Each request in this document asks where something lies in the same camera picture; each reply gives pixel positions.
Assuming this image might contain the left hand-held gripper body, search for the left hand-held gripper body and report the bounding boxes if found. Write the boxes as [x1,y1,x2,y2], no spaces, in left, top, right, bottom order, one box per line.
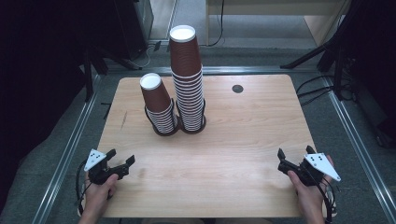
[83,148,131,186]

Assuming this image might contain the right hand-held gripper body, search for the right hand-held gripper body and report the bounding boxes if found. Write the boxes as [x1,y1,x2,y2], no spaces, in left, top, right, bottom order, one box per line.
[277,152,342,188]

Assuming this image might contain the black wire cup holder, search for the black wire cup holder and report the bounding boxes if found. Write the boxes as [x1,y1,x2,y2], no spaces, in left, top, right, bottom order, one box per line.
[143,98,181,137]
[176,98,207,135]

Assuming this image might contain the stack of brown paper cups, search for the stack of brown paper cups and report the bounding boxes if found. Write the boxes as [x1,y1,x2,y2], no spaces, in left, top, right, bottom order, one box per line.
[170,64,206,133]

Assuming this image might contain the person's left hand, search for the person's left hand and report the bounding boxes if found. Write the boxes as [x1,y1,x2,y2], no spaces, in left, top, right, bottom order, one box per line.
[81,173,120,218]

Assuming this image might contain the person's right hand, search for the person's right hand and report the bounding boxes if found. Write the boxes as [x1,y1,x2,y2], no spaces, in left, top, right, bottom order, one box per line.
[287,170,336,217]

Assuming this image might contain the short stack of brown cups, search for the short stack of brown cups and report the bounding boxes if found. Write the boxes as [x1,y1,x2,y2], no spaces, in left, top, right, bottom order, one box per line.
[139,72,179,134]

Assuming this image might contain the black metal stand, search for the black metal stand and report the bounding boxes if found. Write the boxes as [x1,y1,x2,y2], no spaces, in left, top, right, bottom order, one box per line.
[81,46,143,103]

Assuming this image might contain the black curtain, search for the black curtain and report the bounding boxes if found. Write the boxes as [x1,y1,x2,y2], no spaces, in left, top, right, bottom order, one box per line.
[0,0,118,213]

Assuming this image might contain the black tripod stand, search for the black tripod stand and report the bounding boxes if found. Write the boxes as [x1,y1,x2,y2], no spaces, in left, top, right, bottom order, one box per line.
[279,0,375,101]

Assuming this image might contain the light wooden desk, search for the light wooden desk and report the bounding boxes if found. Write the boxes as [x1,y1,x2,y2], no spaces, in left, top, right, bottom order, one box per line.
[205,0,353,47]

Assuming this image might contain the black computer tower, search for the black computer tower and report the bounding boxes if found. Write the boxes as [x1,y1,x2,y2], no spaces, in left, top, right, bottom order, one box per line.
[113,0,155,61]

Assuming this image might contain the left hand-held gripper black cable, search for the left hand-held gripper black cable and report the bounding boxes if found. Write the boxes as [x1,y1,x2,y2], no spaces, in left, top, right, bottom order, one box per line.
[75,159,94,217]

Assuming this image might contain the hand-held gripper black cable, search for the hand-held gripper black cable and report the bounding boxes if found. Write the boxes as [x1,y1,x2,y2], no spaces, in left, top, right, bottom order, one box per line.
[311,174,338,224]
[75,159,94,217]

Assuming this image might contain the right hand-held gripper black cable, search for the right hand-held gripper black cable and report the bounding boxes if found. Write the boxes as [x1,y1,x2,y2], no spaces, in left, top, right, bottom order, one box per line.
[311,174,338,224]

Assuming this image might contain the aluminium floor rail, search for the aluminium floor rail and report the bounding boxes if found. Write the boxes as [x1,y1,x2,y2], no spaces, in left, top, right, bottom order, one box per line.
[321,74,396,224]
[106,64,322,76]
[31,74,102,224]

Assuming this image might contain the black floor cables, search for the black floor cables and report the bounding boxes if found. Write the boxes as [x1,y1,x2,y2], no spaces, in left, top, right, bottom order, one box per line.
[295,74,358,107]

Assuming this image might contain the white cable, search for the white cable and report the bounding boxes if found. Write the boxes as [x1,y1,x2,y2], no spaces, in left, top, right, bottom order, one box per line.
[133,42,157,69]

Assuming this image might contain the black hanging cable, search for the black hanging cable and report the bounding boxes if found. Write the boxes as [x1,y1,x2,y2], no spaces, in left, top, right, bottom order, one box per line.
[206,0,226,48]

